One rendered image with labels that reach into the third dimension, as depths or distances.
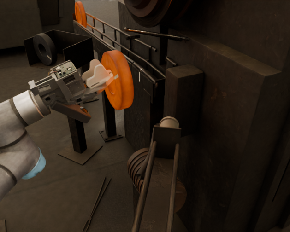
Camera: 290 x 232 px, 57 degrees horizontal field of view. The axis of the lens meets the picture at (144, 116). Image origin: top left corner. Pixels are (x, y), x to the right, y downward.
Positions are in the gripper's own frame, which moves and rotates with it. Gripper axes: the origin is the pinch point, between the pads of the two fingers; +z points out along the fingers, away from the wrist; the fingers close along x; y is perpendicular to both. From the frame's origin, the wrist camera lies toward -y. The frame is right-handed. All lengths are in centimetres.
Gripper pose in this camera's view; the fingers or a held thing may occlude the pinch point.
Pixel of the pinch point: (115, 74)
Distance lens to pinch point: 71.1
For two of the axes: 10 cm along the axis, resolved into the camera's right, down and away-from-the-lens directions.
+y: -2.4, -7.1, -6.6
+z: 8.7, -4.6, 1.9
